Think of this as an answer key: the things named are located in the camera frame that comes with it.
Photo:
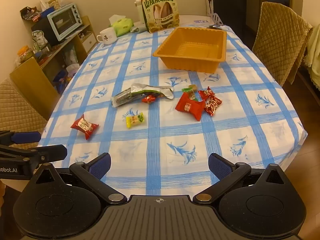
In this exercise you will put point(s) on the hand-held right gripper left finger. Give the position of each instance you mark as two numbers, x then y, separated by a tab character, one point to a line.
101	166

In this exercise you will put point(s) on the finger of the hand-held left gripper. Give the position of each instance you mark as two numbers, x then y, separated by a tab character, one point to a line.
50	152
25	137

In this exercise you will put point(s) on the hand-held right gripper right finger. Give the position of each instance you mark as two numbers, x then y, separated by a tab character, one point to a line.
218	166

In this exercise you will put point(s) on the red packet with white label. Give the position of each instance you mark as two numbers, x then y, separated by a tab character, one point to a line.
83	126

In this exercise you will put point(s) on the yellow candy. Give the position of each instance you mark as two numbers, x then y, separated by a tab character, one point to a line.
134	120

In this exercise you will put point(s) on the red gold patterned candy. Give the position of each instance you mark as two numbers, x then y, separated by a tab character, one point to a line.
213	105

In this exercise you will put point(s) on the large red square packet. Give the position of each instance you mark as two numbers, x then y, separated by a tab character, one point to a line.
188	107

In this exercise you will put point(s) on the brown candy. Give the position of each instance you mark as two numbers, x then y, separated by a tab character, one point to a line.
193	88

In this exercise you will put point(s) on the small red candy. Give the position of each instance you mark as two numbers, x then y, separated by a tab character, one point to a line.
149	98

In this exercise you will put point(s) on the green candy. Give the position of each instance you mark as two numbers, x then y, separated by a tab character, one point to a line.
186	89

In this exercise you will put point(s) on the silver green snack packet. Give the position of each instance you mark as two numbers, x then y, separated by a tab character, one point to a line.
150	90

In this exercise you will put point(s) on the orange plastic tray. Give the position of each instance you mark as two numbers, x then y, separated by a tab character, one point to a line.
192	51

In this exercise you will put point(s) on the chair with quilted cover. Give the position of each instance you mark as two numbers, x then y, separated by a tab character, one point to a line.
282	42
17	110

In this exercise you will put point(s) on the orange snack jar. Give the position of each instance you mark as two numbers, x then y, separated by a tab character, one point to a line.
25	55

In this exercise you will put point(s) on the wooden shelf unit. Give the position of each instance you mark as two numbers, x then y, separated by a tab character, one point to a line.
62	52

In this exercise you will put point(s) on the white drawer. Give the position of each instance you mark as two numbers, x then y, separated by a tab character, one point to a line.
88	41

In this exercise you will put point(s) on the light blue toaster oven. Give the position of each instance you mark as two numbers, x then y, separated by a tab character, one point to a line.
65	21

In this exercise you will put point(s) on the dark snack bag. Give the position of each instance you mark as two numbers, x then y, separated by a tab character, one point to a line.
31	13

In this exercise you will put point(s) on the white mug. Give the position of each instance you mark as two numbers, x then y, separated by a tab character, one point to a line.
106	36

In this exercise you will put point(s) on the glass jar of nuts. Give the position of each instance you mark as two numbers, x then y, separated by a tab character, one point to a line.
54	3

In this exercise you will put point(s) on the grey cloth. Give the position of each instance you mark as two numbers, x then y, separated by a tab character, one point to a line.
136	29

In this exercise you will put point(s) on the green tissue pack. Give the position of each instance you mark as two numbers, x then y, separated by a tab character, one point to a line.
122	25

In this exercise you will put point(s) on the grey metal phone stand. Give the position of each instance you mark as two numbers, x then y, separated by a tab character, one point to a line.
216	20

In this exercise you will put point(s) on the blue white paper strip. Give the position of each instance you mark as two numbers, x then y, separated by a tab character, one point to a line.
200	21

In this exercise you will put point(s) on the covered sofa with cushion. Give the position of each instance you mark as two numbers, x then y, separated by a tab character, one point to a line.
314	47

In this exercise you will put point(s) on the white thermos bottle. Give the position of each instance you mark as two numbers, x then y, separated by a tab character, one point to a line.
139	15

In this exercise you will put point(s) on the green sunflower seed bag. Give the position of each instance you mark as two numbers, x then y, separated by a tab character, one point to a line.
161	10

